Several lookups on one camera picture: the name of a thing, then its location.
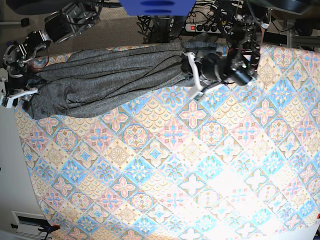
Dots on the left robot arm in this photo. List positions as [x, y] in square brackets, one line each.
[243, 30]

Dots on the white power strip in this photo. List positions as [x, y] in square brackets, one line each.
[202, 28]

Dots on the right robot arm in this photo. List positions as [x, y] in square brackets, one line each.
[66, 19]

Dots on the grey t-shirt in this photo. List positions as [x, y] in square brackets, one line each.
[95, 81]

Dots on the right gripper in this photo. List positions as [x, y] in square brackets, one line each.
[21, 81]

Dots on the patterned tablecloth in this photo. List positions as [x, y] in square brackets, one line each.
[240, 164]

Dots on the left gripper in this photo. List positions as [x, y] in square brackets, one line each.
[210, 68]

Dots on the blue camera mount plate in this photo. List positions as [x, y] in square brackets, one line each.
[157, 7]

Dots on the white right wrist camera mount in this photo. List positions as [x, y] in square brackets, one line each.
[11, 100]

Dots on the white vent panel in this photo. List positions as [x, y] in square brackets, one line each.
[28, 224]

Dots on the blue black clamp bottom left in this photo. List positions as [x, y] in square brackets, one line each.
[47, 228]

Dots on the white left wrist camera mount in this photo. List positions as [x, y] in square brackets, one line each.
[198, 91]

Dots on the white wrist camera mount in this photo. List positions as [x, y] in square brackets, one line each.
[11, 100]
[198, 91]

